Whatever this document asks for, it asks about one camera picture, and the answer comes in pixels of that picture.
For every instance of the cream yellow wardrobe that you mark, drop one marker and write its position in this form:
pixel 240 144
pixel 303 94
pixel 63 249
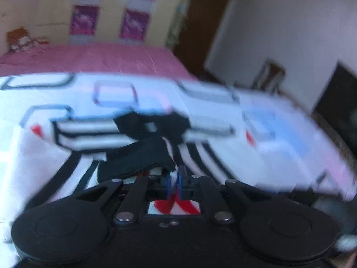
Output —
pixel 111 2

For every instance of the dark screen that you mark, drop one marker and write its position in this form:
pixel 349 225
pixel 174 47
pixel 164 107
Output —
pixel 337 103

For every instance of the black red white striped sweater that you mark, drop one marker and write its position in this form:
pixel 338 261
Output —
pixel 83 134

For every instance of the wooden chair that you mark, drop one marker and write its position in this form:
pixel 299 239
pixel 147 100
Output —
pixel 269 75

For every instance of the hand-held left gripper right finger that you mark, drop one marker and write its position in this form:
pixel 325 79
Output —
pixel 181 183

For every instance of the pink bed sheet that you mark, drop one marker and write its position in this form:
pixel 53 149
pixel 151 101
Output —
pixel 111 58

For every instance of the orange white patterned pillow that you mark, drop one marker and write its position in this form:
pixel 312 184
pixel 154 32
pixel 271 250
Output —
pixel 21 40

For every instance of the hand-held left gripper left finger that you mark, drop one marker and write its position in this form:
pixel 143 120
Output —
pixel 168 186

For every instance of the white blue square-print bed sheet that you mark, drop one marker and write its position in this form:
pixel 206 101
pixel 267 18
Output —
pixel 156 89

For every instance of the dark brown wooden door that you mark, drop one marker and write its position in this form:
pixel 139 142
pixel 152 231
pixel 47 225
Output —
pixel 203 19

